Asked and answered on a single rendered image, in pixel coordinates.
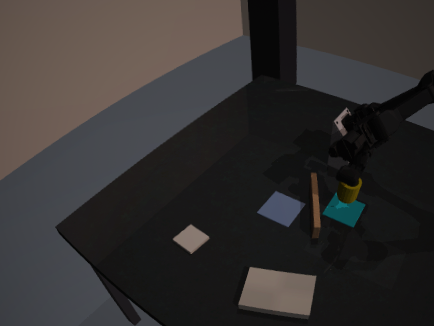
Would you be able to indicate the beige flat square block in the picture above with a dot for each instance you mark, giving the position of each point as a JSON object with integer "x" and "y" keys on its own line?
{"x": 190, "y": 239}

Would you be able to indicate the beige flat rectangular slab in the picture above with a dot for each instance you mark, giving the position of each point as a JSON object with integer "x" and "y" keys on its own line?
{"x": 279, "y": 293}

